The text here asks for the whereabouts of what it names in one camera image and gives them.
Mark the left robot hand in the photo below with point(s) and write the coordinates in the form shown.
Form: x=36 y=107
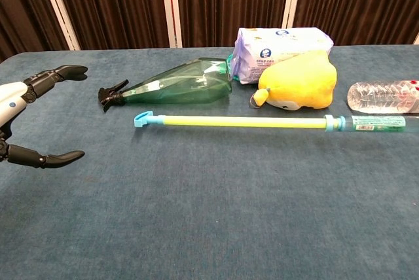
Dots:
x=11 y=103

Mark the green spray bottle black trigger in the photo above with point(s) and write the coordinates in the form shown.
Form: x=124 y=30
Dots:
x=183 y=87

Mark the teal green packet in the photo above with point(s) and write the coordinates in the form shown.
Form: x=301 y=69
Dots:
x=230 y=64

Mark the blue velvet table cover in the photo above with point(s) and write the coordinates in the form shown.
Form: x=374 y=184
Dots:
x=209 y=227

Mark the white wet wipes pack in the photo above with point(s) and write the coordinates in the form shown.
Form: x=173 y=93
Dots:
x=281 y=42

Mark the yellow plush toy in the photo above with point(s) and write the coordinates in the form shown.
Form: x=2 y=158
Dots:
x=301 y=80

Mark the clear ribbed water bottle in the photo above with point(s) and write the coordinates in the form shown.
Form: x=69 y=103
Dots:
x=379 y=97

